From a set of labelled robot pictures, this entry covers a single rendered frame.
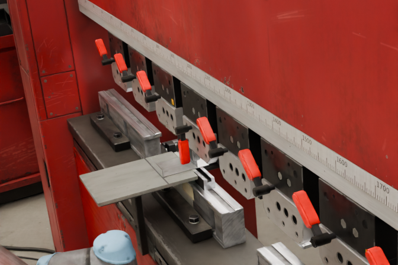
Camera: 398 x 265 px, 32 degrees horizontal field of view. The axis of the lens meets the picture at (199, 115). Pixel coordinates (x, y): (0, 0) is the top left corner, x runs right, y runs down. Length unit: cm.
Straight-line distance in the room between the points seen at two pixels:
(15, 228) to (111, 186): 205
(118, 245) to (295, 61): 50
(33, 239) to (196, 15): 235
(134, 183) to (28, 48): 91
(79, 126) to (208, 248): 98
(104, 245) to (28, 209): 260
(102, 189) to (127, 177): 8
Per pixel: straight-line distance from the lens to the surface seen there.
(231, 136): 145
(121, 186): 178
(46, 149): 266
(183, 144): 165
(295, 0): 111
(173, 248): 174
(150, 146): 217
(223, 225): 168
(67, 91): 261
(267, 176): 134
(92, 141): 240
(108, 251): 137
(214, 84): 148
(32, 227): 378
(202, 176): 178
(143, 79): 184
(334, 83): 106
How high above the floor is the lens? 179
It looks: 22 degrees down
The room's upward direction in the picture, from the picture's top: 6 degrees counter-clockwise
